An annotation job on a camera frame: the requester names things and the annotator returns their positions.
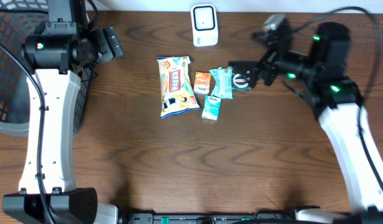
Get light blue tissue pack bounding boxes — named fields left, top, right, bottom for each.
left=201, top=96, right=221, bottom=121

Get large yellow snack bag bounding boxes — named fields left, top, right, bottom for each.
left=157, top=56, right=200, bottom=119

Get grey plastic mesh basket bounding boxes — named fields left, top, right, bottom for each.
left=0, top=0, right=97, bottom=137

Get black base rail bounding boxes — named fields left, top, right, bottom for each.
left=126, top=205, right=383, bottom=224

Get small orange carton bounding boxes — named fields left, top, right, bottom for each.
left=193, top=72, right=211, bottom=95

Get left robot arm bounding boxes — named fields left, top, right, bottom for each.
left=2, top=1, right=126, bottom=224

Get teal snack packet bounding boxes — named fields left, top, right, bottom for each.
left=209, top=67, right=233, bottom=99

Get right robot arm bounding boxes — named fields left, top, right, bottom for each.
left=229, top=14, right=383, bottom=223

